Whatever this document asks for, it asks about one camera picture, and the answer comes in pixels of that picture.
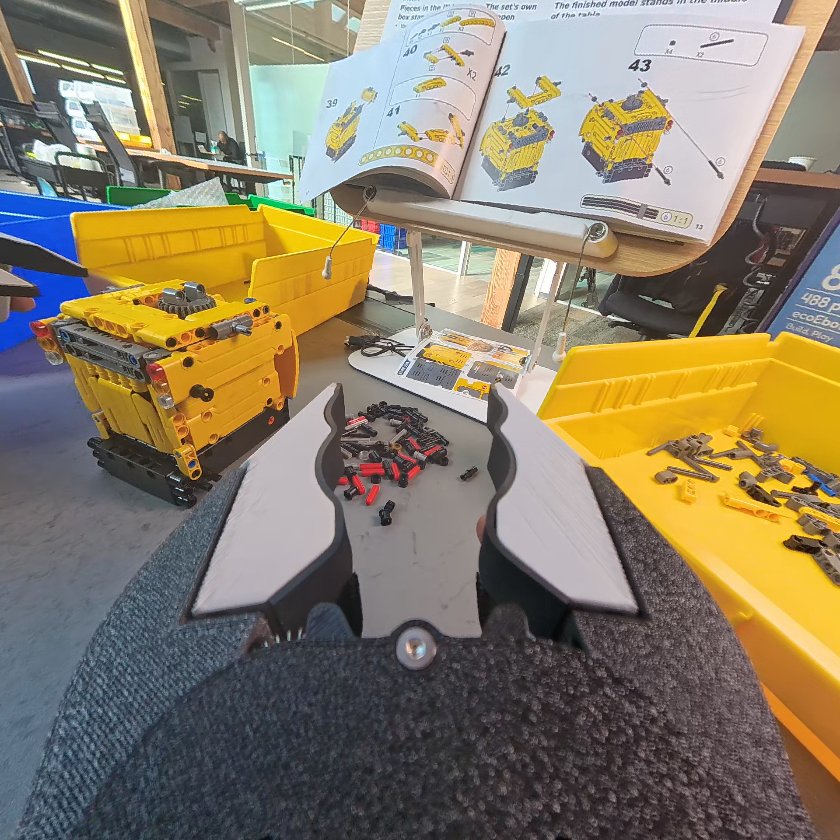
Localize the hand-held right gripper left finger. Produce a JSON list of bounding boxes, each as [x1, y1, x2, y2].
[[190, 384, 361, 618]]

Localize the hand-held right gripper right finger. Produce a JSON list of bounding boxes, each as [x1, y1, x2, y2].
[[478, 384, 641, 616]]

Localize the blue plastic bin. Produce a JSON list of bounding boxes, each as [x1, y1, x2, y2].
[[0, 190, 132, 355]]

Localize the yellow lego model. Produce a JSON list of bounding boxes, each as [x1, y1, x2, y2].
[[29, 281, 301, 509]]

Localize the lego instruction booklet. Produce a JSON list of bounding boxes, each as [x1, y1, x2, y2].
[[298, 8, 807, 245]]

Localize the small black red lego pieces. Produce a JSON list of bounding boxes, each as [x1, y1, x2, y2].
[[336, 402, 480, 529]]

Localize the pile of mixed lego pieces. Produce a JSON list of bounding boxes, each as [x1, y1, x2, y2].
[[646, 425, 840, 586]]

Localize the yellow plastic bin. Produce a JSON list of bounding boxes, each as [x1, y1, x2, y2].
[[538, 331, 840, 782], [70, 203, 380, 339]]

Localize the green plastic bin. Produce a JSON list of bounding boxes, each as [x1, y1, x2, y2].
[[106, 185, 316, 217]]

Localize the bubble wrap sheet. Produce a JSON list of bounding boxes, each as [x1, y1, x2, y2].
[[134, 176, 231, 211]]

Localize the long wooden table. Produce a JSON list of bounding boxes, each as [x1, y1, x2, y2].
[[92, 146, 295, 191]]

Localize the yellow grey sticker sheet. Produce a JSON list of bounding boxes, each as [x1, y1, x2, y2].
[[395, 328, 532, 399]]

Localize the blue plastic crate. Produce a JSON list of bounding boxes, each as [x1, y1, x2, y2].
[[354, 220, 404, 250]]

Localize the wooden book stand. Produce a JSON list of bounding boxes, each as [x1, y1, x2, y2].
[[328, 0, 840, 421]]

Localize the dark blue toy box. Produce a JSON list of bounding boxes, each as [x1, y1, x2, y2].
[[758, 209, 840, 358]]

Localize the brown standing desk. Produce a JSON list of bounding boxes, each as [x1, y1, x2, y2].
[[748, 167, 840, 198]]

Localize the white task instruction sheet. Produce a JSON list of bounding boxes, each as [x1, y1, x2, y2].
[[384, 0, 785, 27]]

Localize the thin black cable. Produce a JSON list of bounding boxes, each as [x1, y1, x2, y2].
[[346, 333, 416, 360]]

